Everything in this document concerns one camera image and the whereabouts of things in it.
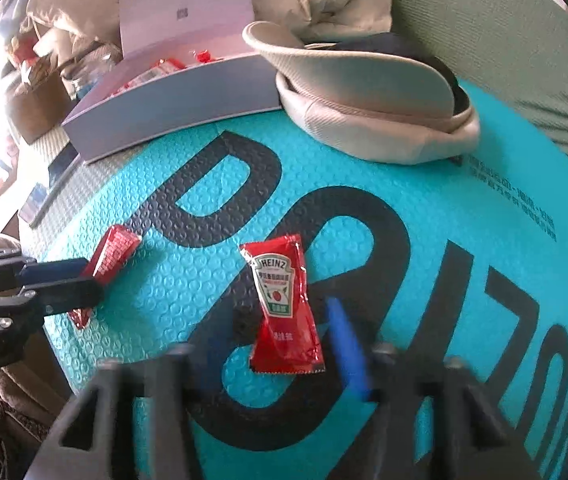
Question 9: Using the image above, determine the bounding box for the green sofa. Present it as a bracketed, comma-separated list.
[14, 0, 568, 480]

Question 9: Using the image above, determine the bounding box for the beige hat with black lining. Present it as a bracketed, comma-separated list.
[242, 21, 481, 163]

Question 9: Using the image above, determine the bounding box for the red ketchup sachet with label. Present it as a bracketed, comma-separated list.
[239, 234, 326, 375]

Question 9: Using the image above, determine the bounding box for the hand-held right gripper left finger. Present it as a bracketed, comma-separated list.
[29, 345, 205, 480]

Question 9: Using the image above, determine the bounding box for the beige puffer jacket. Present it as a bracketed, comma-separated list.
[0, 0, 395, 61]

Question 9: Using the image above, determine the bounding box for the large white red snack packet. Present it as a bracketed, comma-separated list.
[114, 72, 161, 97]

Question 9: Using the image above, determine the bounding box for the plain red sauce sachet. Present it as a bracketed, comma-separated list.
[66, 225, 143, 330]

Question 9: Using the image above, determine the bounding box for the teal bubble mailer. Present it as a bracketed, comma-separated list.
[43, 80, 568, 480]

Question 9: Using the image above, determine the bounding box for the small brown cardboard box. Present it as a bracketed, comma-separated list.
[4, 55, 77, 143]

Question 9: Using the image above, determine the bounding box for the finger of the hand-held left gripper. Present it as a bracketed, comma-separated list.
[0, 279, 104, 342]
[0, 249, 90, 293]

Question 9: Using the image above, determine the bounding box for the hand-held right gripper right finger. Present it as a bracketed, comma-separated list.
[325, 296, 540, 480]

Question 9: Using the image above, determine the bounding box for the glass jar with blue label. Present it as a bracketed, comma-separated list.
[71, 42, 125, 101]

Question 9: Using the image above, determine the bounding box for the black smartphone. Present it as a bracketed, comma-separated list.
[18, 145, 85, 228]

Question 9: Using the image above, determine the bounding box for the white gift box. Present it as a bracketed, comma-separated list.
[60, 0, 283, 165]

